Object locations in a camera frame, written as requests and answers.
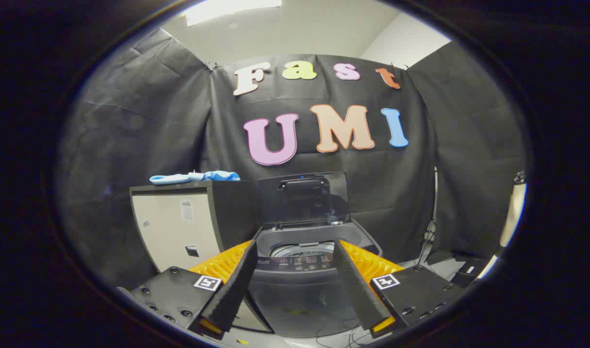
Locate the light blue shirt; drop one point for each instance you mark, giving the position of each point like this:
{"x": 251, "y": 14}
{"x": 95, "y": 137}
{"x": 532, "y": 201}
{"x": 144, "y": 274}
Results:
{"x": 198, "y": 177}

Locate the white pole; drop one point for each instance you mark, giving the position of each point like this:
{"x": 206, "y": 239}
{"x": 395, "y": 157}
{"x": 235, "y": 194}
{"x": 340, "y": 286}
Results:
{"x": 512, "y": 212}

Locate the yellow tape piece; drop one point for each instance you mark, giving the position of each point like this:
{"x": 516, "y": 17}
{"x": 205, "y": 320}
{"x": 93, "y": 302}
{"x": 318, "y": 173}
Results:
{"x": 243, "y": 341}

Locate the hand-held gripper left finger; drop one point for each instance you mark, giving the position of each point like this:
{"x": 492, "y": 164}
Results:
{"x": 234, "y": 290}

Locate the grey cabinet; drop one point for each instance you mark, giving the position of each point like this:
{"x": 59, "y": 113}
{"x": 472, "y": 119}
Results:
{"x": 169, "y": 227}

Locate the black box on floor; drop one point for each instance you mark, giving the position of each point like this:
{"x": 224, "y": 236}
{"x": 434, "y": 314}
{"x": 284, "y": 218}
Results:
{"x": 469, "y": 273}

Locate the black tripod stand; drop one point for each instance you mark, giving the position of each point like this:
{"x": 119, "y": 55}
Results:
{"x": 428, "y": 241}

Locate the black backdrop cloth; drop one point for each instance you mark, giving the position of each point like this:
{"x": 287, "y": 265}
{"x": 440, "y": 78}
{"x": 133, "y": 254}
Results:
{"x": 382, "y": 193}

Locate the grey washing machine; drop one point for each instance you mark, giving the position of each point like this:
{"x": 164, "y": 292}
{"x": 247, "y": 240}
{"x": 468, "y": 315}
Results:
{"x": 300, "y": 299}

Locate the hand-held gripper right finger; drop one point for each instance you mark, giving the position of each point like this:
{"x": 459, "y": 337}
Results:
{"x": 355, "y": 285}

